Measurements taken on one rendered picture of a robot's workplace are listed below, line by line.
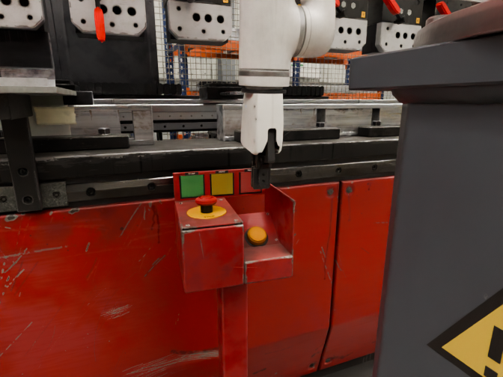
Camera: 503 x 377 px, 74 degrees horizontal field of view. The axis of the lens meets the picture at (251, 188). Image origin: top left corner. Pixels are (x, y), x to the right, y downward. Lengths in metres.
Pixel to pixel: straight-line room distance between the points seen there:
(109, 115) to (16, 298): 0.43
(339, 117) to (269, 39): 0.56
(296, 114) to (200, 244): 0.54
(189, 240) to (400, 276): 0.42
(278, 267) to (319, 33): 0.40
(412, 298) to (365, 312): 1.00
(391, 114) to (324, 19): 0.65
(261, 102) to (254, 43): 0.09
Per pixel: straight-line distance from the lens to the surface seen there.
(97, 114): 0.86
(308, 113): 0.99
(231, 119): 0.90
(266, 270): 0.62
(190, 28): 0.87
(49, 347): 0.92
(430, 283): 0.18
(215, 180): 0.69
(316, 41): 0.58
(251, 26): 0.55
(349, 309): 1.14
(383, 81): 0.17
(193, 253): 0.57
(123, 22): 0.85
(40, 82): 0.80
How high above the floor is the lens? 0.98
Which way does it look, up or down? 15 degrees down
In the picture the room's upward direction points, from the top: straight up
